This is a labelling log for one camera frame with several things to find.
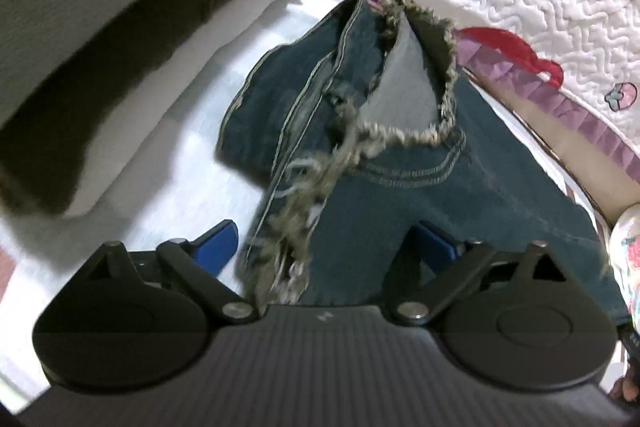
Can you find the olive grey folded cloth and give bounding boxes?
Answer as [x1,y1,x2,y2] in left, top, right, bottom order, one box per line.
[0,0,317,219]

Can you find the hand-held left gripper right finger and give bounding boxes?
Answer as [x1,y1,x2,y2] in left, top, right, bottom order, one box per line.
[392,220,569,326]

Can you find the white folded cloth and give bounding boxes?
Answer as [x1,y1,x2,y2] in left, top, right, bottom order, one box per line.
[64,0,322,219]

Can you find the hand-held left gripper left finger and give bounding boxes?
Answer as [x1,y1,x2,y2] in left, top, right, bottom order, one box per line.
[87,219,259,324]

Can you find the floral blanket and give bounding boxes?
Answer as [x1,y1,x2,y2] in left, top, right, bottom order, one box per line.
[606,206,640,333]

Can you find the blue frayed denim jeans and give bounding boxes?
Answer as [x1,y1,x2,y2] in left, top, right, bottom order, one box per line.
[215,0,633,328]

